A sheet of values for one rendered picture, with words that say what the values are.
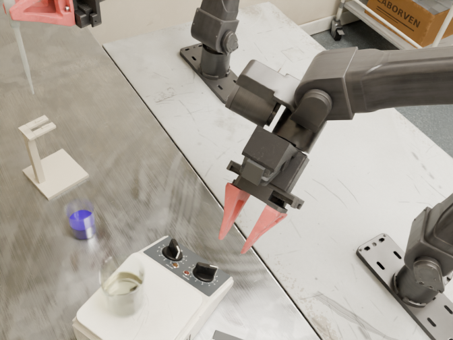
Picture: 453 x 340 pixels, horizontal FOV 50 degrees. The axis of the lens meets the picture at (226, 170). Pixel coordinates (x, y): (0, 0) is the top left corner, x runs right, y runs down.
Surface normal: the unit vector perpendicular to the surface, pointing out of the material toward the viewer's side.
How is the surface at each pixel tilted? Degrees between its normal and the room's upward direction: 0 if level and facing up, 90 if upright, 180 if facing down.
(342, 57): 28
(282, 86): 11
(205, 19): 69
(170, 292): 0
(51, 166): 0
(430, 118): 0
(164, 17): 90
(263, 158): 40
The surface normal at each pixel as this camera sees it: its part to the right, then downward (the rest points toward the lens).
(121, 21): 0.54, 0.68
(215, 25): -0.52, 0.29
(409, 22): -0.80, 0.40
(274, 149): -0.27, -0.11
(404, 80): -0.38, 0.63
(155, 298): 0.11, -0.65
